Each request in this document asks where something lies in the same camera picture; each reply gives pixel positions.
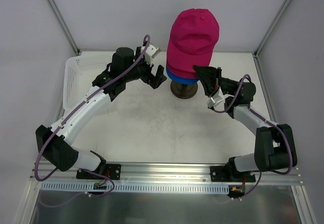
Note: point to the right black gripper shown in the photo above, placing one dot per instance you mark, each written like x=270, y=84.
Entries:
x=215, y=79

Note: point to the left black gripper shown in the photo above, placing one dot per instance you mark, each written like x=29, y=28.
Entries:
x=151, y=74

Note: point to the blue cap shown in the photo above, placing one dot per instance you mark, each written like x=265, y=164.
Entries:
x=181, y=80

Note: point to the pink cap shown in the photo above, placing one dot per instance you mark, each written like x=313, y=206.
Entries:
x=181, y=68
x=193, y=37

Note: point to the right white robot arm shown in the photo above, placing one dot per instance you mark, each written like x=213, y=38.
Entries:
x=274, y=149

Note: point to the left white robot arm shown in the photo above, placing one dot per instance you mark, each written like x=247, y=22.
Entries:
x=54, y=143

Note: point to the white plastic basket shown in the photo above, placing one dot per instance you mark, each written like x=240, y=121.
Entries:
x=80, y=71

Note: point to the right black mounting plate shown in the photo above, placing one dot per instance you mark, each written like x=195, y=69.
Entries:
x=217, y=174

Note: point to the black mounting plate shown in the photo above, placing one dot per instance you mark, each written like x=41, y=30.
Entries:
x=112, y=171
x=217, y=174

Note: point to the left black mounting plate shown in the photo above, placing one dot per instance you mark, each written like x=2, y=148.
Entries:
x=112, y=171

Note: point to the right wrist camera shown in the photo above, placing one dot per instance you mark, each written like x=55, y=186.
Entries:
x=216, y=99

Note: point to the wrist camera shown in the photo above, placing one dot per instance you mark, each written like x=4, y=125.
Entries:
x=150, y=54
x=216, y=99

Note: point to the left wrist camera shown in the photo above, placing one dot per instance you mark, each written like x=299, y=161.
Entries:
x=150, y=54

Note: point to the aluminium rail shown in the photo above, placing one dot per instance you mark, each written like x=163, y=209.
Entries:
x=192, y=173

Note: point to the white slotted cable duct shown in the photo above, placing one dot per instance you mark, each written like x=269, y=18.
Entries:
x=126, y=187

